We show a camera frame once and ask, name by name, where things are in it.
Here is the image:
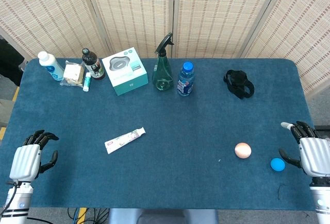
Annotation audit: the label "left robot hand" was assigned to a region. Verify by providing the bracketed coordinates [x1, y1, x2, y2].
[9, 129, 60, 183]

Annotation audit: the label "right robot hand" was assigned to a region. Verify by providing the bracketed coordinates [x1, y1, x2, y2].
[279, 120, 330, 178]

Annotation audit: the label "white printed toothpaste tube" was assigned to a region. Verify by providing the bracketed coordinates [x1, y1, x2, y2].
[104, 127, 146, 155]

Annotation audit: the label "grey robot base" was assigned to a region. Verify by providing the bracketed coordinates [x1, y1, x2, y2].
[107, 208, 219, 224]

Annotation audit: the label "dark glass bottle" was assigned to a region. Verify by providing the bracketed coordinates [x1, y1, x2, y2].
[81, 48, 106, 81]

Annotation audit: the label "blue water bottle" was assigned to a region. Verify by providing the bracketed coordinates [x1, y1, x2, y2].
[176, 61, 195, 97]

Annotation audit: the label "blue ball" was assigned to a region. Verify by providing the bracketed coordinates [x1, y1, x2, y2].
[270, 158, 286, 171]

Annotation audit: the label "black thread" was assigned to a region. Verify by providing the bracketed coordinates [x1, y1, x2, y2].
[277, 183, 286, 200]

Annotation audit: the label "peach ball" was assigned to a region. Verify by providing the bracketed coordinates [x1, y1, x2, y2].
[234, 142, 252, 160]

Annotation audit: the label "white bottle blue print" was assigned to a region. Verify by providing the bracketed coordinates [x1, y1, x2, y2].
[37, 51, 65, 82]

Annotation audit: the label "black bulky object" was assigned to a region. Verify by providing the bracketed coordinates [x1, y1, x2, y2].
[0, 38, 26, 87]

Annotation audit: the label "clear snack packet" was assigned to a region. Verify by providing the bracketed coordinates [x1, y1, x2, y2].
[59, 60, 86, 88]

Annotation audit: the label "small white green tube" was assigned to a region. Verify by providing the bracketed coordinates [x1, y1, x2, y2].
[82, 72, 92, 92]

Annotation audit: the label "bamboo screen panel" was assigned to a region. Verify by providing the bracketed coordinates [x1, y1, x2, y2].
[238, 0, 330, 98]
[0, 0, 111, 60]
[82, 0, 176, 59]
[174, 0, 284, 59]

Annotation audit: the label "white teal product box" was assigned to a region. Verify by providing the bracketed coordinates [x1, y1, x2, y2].
[101, 47, 150, 96]

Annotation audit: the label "blue felt table mat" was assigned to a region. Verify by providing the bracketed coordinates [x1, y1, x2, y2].
[0, 58, 326, 212]

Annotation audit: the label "green spray bottle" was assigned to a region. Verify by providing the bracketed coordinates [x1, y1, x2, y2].
[152, 32, 175, 92]

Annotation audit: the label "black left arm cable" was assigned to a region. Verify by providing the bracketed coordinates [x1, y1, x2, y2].
[0, 181, 19, 214]

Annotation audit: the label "black floor cables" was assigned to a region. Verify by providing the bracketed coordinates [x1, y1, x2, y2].
[67, 208, 110, 224]

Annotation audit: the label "black strap bundle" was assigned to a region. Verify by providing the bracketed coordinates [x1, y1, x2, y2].
[223, 69, 255, 100]

